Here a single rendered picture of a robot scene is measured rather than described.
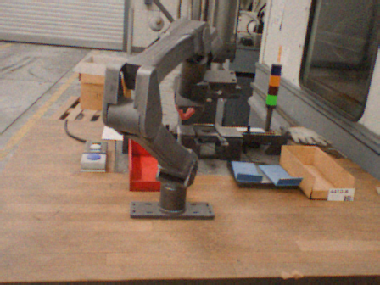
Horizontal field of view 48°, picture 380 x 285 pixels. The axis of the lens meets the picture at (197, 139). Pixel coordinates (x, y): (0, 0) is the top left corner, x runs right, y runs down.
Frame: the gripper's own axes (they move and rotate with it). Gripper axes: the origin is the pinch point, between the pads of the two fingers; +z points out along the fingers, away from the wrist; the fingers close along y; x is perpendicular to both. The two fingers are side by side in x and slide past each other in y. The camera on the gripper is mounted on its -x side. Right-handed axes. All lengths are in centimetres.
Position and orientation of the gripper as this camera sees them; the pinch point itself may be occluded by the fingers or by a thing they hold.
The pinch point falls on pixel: (184, 117)
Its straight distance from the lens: 110.2
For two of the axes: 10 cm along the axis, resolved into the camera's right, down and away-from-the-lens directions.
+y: -1.1, -7.6, 6.4
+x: -9.8, -0.1, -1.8
